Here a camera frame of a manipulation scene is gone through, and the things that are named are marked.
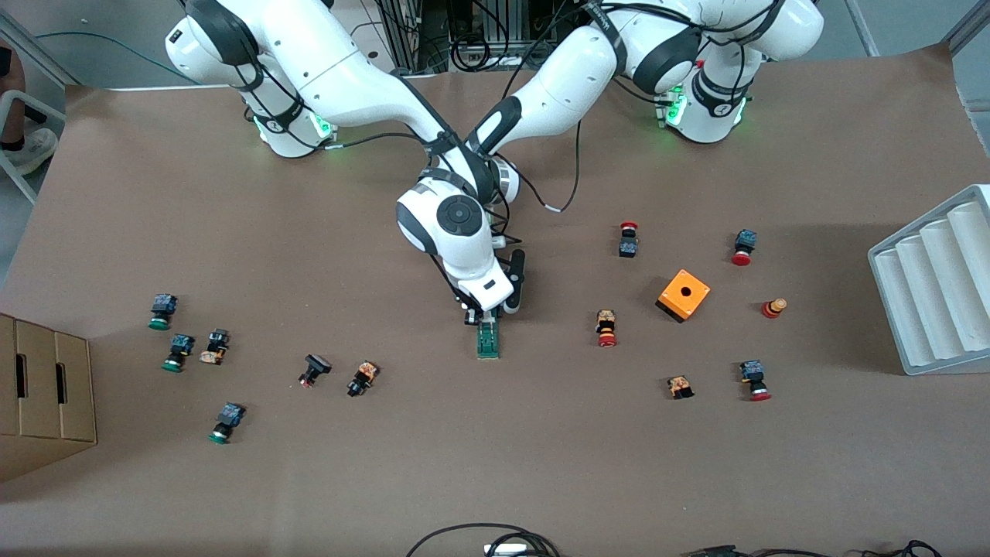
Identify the green load switch white handle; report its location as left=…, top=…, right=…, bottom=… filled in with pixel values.
left=475, top=316, right=502, bottom=361

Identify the black square push button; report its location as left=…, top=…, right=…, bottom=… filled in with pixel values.
left=299, top=354, right=333, bottom=388

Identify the orange black contact block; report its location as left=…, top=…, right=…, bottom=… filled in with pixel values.
left=199, top=328, right=230, bottom=366

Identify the green push button blue body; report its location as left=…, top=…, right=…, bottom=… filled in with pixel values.
left=148, top=293, right=179, bottom=331
left=207, top=402, right=247, bottom=445
left=162, top=333, right=196, bottom=373

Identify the white platform board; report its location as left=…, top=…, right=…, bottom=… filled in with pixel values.
left=352, top=0, right=442, bottom=80

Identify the black equipment rack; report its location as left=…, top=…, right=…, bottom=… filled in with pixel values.
left=450, top=0, right=558, bottom=47

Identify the cardboard box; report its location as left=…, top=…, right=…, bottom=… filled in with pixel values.
left=0, top=313, right=98, bottom=484

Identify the grey ribbed tray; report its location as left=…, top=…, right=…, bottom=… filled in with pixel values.
left=867, top=184, right=990, bottom=377

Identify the white sneaker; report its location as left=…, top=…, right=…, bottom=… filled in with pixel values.
left=4, top=128, right=60, bottom=176

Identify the black orange selector switch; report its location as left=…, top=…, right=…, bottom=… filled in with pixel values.
left=346, top=361, right=380, bottom=398

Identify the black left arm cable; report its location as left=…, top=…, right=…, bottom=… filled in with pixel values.
left=514, top=116, right=582, bottom=214

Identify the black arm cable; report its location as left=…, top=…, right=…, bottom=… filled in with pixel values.
left=514, top=116, right=582, bottom=214
left=247, top=77, right=442, bottom=159

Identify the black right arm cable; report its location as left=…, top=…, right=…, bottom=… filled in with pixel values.
left=247, top=77, right=442, bottom=159

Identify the orange button enclosure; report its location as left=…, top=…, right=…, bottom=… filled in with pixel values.
left=655, top=268, right=712, bottom=324

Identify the black looped cable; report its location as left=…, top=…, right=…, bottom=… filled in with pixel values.
left=406, top=524, right=562, bottom=557

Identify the aluminium frame post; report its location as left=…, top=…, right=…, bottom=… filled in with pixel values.
left=377, top=0, right=451, bottom=74

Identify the white tube chair frame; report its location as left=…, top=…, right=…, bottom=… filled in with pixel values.
left=0, top=89, right=67, bottom=205

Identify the black cable bundle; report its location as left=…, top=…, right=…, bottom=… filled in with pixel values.
left=735, top=540, right=943, bottom=557

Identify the grey metal frame bar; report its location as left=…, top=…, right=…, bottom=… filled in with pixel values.
left=0, top=12, right=78, bottom=87
left=947, top=0, right=990, bottom=52

